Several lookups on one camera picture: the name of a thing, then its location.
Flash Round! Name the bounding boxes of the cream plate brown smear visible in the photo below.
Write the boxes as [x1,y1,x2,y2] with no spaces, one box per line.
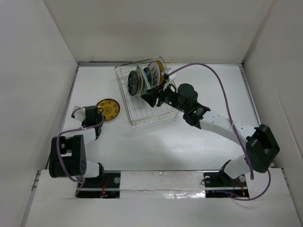
[136,69,145,95]

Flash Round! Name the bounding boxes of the metal wire dish rack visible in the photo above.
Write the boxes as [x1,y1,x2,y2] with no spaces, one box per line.
[115,56,179,128]

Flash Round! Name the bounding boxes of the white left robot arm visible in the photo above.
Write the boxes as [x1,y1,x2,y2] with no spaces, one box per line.
[49,105,106,188]

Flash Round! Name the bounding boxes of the white plate red characters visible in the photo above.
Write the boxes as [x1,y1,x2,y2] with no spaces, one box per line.
[148,61,160,88]

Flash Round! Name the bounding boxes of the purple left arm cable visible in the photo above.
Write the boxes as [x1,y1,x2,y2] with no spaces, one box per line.
[56,113,106,197]

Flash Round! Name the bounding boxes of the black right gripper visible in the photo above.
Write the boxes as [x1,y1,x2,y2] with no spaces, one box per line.
[141,81,187,114]

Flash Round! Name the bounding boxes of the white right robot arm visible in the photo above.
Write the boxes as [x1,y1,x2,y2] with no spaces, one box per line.
[141,84,280,186]

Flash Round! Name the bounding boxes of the light green rectangular dish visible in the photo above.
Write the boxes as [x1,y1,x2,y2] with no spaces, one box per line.
[136,64,151,90]

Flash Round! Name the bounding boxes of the yellow brown patterned plate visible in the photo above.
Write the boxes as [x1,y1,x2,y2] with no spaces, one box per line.
[97,98,120,122]

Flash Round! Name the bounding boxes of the blue floral round plate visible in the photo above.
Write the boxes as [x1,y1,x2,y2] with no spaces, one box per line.
[143,67,153,88]

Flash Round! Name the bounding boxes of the yellow woven pattern plate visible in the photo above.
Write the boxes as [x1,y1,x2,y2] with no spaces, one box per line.
[156,60,167,85]

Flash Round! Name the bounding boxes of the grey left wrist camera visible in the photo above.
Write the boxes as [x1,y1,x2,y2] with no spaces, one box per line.
[71,106,86,122]

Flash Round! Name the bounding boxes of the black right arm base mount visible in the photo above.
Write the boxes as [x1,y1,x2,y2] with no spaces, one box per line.
[200,172,250,198]

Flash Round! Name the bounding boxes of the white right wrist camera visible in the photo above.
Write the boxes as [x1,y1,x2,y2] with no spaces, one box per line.
[161,68,177,83]

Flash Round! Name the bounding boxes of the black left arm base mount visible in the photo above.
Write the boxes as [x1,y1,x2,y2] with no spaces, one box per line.
[76,171,121,199]

